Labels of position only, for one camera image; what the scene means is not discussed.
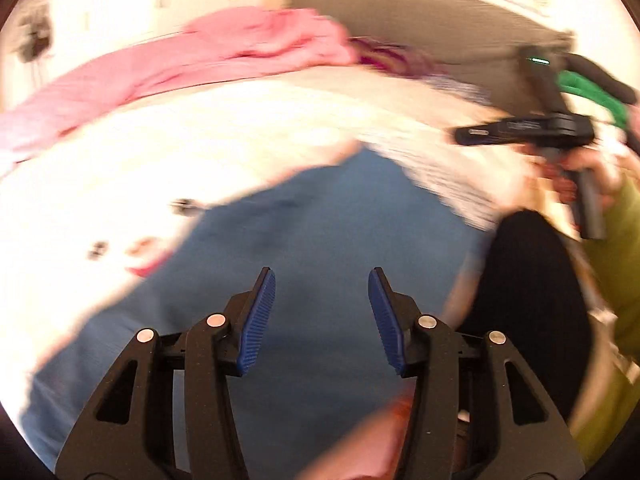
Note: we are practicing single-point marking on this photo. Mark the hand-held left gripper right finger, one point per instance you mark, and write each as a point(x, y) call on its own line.
point(385, 320)

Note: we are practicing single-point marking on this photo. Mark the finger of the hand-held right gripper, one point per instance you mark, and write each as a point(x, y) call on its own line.
point(500, 132)

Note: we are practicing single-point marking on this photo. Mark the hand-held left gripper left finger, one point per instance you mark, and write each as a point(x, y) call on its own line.
point(257, 320)

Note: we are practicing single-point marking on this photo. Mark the blue denim pants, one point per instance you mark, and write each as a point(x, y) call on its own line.
point(310, 220)

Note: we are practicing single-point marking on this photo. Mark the person's green sleeved forearm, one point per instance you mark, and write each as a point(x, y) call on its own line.
point(620, 270)

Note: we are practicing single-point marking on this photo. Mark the person's right hand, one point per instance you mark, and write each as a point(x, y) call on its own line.
point(600, 170)

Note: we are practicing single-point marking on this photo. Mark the floral patterned pillow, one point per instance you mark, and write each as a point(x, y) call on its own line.
point(460, 90)

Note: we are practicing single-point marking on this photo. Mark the grey padded headboard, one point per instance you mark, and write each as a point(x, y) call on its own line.
point(450, 25)

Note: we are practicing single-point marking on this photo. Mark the purple striped pillow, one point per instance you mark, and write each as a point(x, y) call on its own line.
point(390, 55)

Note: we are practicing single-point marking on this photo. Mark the person's black trouser leg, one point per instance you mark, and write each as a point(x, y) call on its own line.
point(530, 285)

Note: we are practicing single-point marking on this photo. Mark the bear printed blanket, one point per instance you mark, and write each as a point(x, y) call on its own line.
point(150, 160)

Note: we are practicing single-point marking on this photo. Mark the pink duvet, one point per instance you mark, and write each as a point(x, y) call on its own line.
point(150, 70)

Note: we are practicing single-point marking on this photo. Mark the dark hanging clothes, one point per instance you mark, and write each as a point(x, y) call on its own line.
point(35, 37)

